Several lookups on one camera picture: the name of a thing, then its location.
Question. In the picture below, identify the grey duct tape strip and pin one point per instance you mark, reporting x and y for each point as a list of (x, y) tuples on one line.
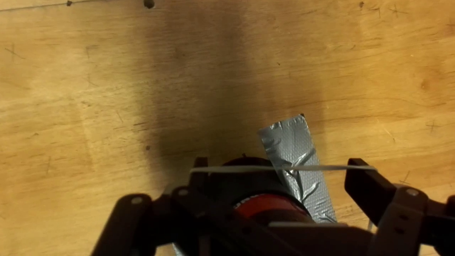
[(289, 142)]

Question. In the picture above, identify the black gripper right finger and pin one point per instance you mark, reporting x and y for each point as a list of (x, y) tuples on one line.
[(403, 222)]

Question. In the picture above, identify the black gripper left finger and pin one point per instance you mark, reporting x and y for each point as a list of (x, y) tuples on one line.
[(143, 227)]

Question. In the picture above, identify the black and red cup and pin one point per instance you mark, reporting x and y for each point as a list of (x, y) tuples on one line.
[(268, 206)]

